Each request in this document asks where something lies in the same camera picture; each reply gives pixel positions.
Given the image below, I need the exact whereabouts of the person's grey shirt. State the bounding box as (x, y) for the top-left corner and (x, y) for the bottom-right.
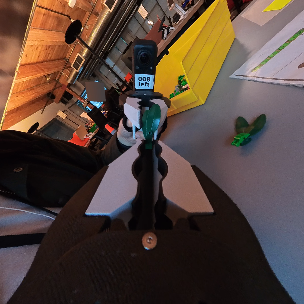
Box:
(0, 193), (58, 304)

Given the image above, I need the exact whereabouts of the person's dark jacket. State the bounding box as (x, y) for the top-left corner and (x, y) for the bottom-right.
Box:
(0, 129), (105, 207)

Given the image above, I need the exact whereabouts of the pile of green bricks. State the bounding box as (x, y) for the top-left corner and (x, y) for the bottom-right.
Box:
(169, 75), (190, 99)

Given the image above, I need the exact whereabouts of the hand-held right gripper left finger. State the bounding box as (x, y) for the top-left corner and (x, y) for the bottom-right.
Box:
(85, 140), (146, 230)

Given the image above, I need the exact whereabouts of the open instruction booklet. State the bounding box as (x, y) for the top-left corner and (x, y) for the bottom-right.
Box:
(229, 28), (304, 87)

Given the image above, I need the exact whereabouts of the grey desk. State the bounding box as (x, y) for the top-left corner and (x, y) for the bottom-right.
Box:
(152, 0), (304, 304)

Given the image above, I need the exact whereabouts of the large yellow bin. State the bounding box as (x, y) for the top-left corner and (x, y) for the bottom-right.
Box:
(154, 0), (236, 117)

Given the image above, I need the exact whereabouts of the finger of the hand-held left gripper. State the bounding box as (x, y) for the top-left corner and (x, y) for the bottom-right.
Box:
(153, 99), (169, 141)
(123, 97), (143, 140)

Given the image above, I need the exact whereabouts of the silver ventilation duct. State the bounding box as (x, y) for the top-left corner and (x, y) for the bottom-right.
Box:
(68, 0), (143, 85)

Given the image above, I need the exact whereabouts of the black strap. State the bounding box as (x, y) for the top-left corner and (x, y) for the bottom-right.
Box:
(0, 233), (47, 249)

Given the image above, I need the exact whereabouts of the clear plastic bag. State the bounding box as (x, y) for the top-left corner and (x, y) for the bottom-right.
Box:
(241, 0), (289, 26)

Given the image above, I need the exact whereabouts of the black round lamp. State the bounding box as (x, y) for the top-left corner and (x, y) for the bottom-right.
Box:
(65, 19), (130, 93)

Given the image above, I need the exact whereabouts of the green leaf assembly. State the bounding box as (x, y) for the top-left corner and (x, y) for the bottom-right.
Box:
(231, 114), (267, 147)

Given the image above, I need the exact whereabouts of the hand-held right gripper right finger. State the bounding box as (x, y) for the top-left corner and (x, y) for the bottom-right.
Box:
(153, 140), (215, 230)

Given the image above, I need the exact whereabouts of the yellow paper note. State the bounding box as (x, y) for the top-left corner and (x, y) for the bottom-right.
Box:
(262, 0), (293, 12)

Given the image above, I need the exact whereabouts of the person's left hand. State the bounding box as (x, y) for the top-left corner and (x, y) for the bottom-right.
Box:
(116, 118), (145, 147)

